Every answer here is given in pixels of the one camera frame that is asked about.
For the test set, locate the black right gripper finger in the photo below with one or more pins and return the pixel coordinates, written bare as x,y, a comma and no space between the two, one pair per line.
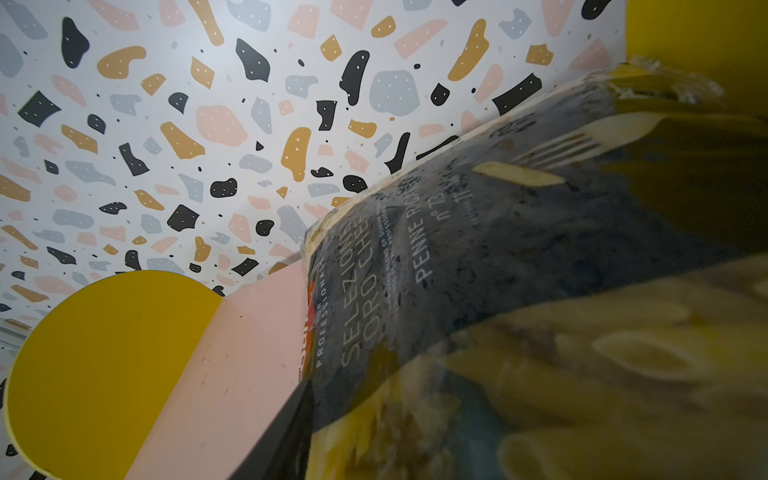
282,452

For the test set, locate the black penne pasta bag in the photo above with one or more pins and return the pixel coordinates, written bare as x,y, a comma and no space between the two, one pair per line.
578,290

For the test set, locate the yellow wooden shelf unit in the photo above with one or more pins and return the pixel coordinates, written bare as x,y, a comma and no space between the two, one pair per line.
162,161

